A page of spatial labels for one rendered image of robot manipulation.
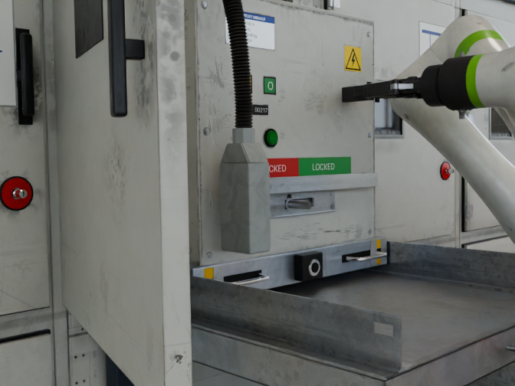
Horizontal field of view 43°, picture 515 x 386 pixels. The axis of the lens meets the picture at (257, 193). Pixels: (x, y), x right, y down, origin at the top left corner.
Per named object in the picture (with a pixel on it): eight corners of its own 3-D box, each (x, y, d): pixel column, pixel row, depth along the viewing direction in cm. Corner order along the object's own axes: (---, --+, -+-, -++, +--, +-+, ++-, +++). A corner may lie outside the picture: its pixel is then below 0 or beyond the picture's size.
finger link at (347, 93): (372, 99, 130) (369, 99, 130) (344, 102, 135) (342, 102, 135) (372, 84, 130) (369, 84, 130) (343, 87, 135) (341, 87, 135)
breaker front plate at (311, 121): (378, 244, 143) (377, 22, 141) (205, 275, 110) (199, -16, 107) (373, 244, 144) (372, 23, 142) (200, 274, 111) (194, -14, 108)
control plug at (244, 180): (272, 251, 106) (270, 142, 105) (250, 255, 103) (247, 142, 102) (239, 246, 112) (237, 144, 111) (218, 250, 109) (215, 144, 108)
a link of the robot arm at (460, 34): (454, 68, 160) (422, 37, 155) (497, 29, 155) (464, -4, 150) (480, 102, 145) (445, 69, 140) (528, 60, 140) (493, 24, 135)
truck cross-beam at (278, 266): (387, 263, 145) (386, 237, 145) (193, 305, 108) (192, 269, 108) (369, 261, 149) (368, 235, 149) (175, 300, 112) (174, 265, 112)
